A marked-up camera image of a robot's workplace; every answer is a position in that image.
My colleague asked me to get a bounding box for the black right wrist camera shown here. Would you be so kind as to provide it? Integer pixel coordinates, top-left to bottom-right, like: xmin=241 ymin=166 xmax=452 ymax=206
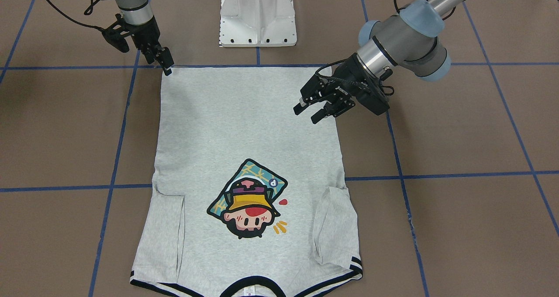
xmin=101 ymin=13 xmax=130 ymax=53

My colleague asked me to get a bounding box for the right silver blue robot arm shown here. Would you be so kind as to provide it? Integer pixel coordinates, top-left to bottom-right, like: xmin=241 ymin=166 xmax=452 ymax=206
xmin=46 ymin=0 xmax=174 ymax=76

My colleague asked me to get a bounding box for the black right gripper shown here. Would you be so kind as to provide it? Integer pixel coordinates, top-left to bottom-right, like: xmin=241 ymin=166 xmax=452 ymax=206
xmin=124 ymin=16 xmax=174 ymax=76

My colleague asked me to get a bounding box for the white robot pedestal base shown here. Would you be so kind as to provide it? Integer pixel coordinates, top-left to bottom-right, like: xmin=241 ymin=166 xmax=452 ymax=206
xmin=218 ymin=0 xmax=297 ymax=48

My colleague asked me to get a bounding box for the grey cartoon print t-shirt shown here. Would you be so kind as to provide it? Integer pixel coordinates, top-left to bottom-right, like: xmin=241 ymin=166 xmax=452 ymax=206
xmin=130 ymin=67 xmax=363 ymax=297

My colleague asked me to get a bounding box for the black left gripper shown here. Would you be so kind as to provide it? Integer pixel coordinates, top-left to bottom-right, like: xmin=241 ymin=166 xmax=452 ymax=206
xmin=293 ymin=55 xmax=390 ymax=124

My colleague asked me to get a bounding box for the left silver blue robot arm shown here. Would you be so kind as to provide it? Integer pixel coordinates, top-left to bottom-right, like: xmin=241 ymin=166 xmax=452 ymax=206
xmin=293 ymin=0 xmax=466 ymax=124

